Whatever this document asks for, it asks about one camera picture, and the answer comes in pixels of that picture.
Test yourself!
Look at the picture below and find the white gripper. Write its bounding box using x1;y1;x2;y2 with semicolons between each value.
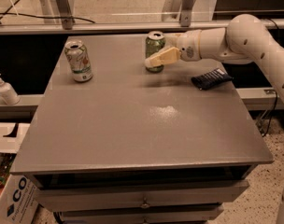
145;30;201;68

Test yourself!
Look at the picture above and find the green soda can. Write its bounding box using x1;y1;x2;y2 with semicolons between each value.
144;31;166;74

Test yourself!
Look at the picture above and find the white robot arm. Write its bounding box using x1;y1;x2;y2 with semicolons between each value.
146;14;284;224

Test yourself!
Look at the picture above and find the white soda can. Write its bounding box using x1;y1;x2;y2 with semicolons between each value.
64;39;92;82

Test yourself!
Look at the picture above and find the blue chip bag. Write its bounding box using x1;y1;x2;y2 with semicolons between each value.
191;68;233;91

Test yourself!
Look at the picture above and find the grey drawer cabinet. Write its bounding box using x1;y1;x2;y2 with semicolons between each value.
11;35;273;224

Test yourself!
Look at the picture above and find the white pump bottle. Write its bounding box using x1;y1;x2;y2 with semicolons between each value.
0;75;20;105

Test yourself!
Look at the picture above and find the white cardboard box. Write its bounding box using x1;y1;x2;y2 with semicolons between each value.
0;175;38;224

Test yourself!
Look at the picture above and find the right metal bracket post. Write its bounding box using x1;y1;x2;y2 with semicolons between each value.
179;0;194;27

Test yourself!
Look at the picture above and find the metal bracket post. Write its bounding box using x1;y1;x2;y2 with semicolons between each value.
55;0;74;30
179;0;194;27

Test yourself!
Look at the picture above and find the left metal bracket post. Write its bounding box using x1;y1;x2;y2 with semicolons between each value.
55;0;74;30

